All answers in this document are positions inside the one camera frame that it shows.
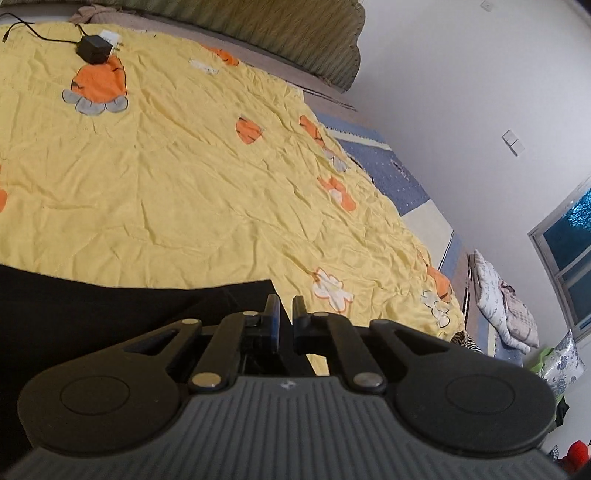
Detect zebra striped cloth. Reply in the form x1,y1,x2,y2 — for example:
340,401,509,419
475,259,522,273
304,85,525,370
450,329,491,357

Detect aluminium frame window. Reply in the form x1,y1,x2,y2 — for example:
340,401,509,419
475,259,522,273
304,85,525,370
528,175,591,343

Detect black power adapter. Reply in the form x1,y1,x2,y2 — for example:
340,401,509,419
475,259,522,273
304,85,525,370
76,34,123,65

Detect floral pillow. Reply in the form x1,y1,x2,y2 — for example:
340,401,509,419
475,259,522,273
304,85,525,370
542,329,579,398

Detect blue patterned bedsheet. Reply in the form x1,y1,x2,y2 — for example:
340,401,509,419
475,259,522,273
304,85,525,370
302,90,468,297

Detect white wall switch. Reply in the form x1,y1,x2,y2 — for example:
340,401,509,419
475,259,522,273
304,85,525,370
501,128,526,157

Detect black adapter cable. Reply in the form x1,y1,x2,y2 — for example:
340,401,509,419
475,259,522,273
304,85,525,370
0,12,89,47

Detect black pants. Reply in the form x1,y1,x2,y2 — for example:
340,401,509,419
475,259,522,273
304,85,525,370
0,264,320,464

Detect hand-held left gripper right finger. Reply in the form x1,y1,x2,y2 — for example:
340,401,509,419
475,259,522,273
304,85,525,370
292,295,463,394

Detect white patterned pillows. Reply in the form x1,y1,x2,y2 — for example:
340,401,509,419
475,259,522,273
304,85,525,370
471,249,540,354

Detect green cloth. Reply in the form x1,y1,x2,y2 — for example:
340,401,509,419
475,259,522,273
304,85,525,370
525,346,571,426

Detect red cloth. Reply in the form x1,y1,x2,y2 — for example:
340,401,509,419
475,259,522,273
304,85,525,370
560,440,591,472

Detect yellow printed blanket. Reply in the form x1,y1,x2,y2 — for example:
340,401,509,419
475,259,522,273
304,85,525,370
0,21,465,378

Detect padded olive headboard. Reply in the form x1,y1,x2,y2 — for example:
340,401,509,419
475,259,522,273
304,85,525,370
69,0,366,91

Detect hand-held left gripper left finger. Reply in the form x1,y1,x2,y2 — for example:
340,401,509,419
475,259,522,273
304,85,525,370
111,294,281,394

